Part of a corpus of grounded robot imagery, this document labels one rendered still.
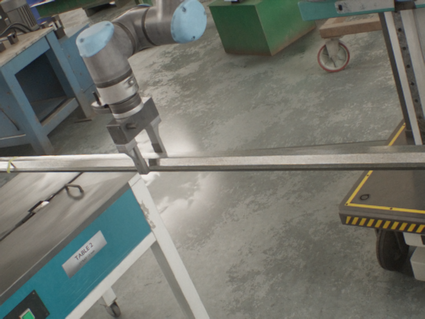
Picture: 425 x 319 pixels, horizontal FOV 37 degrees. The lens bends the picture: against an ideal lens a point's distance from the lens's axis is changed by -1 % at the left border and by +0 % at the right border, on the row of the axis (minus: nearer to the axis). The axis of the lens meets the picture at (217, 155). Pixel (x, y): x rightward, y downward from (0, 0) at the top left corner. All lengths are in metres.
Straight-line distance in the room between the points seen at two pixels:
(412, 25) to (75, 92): 3.20
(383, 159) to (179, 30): 0.51
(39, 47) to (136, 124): 3.23
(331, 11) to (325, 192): 1.16
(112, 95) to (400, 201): 1.06
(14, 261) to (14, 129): 2.83
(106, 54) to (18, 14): 3.96
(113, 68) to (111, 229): 0.61
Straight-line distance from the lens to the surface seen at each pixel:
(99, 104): 1.52
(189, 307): 2.17
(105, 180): 1.97
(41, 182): 2.18
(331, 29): 3.86
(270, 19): 4.59
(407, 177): 2.22
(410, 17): 2.03
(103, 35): 1.41
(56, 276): 1.78
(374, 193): 2.18
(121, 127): 1.45
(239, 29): 4.75
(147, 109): 1.51
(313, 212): 2.75
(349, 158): 1.25
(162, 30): 1.41
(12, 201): 2.15
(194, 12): 1.40
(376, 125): 3.26
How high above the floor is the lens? 1.53
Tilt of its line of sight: 26 degrees down
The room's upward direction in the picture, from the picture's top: 22 degrees counter-clockwise
